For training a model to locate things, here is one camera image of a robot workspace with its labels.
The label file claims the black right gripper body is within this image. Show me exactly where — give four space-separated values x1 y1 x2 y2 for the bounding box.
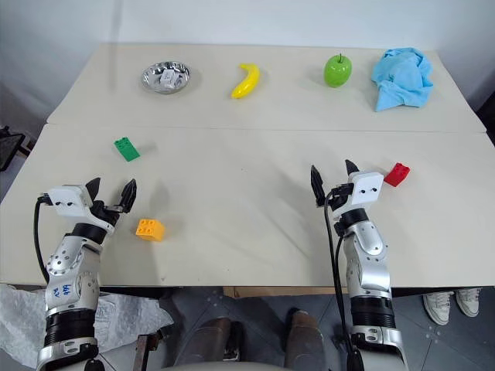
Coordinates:
323 184 353 213

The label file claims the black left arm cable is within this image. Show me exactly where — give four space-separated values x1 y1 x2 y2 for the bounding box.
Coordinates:
33 196 51 285

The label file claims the silver metal bowl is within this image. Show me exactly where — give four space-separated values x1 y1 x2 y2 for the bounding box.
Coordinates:
140 61 193 94

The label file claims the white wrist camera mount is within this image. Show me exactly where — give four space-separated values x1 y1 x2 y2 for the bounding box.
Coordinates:
38 184 93 217
347 170 385 209

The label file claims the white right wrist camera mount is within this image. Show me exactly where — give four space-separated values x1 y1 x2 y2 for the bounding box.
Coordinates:
347 170 385 209

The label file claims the white item in bowl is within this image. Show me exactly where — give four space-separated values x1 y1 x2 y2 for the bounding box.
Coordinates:
158 69 186 89

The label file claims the red toy brick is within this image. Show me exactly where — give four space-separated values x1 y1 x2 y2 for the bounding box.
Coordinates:
384 162 411 189

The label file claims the black metal stand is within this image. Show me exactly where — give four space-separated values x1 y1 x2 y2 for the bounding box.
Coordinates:
0 126 32 174

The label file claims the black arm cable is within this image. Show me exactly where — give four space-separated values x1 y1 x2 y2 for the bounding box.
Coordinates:
323 189 364 371
33 196 51 285

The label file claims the white crumpled plastic sheet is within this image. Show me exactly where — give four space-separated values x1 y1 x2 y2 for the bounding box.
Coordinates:
0 284 175 369

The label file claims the grey robot torso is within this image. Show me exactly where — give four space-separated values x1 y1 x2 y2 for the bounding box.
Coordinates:
160 359 289 371

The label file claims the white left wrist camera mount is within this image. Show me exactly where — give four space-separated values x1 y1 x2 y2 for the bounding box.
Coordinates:
38 184 93 217

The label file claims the orange toy brick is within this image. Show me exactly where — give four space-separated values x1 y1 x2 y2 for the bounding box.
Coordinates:
135 218 166 243

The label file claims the light blue cloth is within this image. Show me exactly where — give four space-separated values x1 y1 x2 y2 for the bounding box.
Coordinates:
370 47 435 113

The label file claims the yellow banana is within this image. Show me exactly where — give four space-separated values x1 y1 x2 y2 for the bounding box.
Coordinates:
230 63 261 100

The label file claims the white sneaker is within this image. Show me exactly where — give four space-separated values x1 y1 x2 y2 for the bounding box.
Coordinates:
455 287 483 318
422 291 455 325

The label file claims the rusty metal bar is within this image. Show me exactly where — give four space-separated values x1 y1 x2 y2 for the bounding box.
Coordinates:
134 334 160 371

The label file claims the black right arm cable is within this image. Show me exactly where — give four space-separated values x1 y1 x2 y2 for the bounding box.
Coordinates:
323 189 364 371

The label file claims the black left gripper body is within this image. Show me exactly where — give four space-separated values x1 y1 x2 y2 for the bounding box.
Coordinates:
89 200 130 231

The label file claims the green apple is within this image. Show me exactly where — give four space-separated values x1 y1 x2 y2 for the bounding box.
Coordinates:
323 53 353 89

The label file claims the green toy brick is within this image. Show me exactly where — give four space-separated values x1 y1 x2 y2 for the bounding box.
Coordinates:
113 136 142 162

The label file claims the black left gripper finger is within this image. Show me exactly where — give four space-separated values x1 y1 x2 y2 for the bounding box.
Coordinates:
84 177 102 206
118 178 138 213

